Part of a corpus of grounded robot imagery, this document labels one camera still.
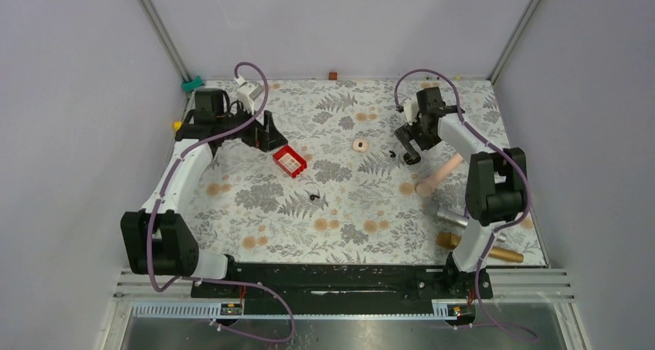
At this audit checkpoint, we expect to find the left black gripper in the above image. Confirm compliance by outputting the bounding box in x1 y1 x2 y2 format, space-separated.
218 99 288 151

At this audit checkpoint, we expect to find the black earbud charging case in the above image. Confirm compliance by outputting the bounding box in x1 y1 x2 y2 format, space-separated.
402 152 421 165

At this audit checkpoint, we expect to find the beige earbud charging case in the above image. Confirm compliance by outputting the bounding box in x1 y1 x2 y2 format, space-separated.
352 138 369 153

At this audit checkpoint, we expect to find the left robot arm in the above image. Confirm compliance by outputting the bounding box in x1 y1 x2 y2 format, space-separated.
120 82 288 297

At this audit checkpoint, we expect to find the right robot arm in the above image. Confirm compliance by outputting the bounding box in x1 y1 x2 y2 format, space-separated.
395 87 530 297

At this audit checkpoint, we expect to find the red plastic basket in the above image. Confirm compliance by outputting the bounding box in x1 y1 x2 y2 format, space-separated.
273 145 307 178

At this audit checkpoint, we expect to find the pink toy microphone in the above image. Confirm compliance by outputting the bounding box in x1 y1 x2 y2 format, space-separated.
415 153 463 197

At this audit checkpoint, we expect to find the floral patterned mat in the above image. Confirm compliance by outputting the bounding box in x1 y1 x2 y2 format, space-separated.
174 79 546 267

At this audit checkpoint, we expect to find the silver microphone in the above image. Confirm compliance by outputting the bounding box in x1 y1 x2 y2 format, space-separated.
424 205 494 236

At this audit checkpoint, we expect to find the teal block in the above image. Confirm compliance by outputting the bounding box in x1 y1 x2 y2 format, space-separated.
182 76 204 93

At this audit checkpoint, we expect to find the gold microphone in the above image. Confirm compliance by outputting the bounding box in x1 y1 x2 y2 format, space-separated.
436 232 524 263

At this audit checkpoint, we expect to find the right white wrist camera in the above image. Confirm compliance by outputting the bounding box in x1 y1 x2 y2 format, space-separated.
402 97 420 126

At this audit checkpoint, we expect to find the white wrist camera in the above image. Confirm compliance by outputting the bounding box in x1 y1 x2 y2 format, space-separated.
402 97 420 126
234 76 263 114

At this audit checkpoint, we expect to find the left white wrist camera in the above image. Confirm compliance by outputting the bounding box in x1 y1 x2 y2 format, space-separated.
234 76 263 114

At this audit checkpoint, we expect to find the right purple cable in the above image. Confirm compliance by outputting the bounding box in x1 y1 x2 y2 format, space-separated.
394 69 541 344

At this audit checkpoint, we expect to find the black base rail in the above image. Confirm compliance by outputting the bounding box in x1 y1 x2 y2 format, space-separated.
191 262 494 315

